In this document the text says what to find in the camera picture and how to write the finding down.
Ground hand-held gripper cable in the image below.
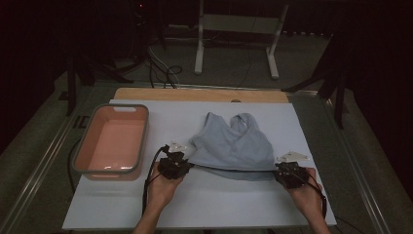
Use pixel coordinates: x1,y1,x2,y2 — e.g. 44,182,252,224
305,172,327,219
141,144,170,215

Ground dark metal stand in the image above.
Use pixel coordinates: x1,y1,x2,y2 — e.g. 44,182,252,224
282,32,349,131
64,55,134,117

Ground person's left hand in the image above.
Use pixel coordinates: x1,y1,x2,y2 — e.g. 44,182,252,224
147,162,184,213

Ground right hand-held gripper cable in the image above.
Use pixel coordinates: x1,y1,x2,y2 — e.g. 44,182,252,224
305,172,327,219

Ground metal floor rail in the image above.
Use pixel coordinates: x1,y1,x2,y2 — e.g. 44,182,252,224
324,97,391,234
0,106,82,234

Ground white table sheet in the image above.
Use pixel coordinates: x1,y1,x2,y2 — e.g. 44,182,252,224
61,98,338,231

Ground black floor cable loop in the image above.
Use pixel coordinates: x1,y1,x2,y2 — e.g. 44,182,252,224
66,138,82,193

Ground left hand-held gripper cable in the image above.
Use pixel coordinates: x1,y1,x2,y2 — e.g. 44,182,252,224
141,144,170,215

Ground white metal stand frame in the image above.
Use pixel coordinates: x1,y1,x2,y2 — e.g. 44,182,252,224
194,0,290,81

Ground light blue tank top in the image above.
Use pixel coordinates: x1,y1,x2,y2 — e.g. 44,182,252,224
188,111,277,181

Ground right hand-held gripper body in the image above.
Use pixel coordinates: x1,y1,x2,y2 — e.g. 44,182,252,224
273,150,311,190

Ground bundle of floor cables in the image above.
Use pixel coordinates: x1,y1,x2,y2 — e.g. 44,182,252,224
147,45,183,90

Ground person's right hand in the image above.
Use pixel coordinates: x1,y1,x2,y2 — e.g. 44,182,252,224
285,167,324,222

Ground pink basin with grey rim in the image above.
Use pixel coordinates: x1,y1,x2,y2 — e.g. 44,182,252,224
71,102,150,182

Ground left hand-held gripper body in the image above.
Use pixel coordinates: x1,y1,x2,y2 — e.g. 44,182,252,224
158,139,195,180

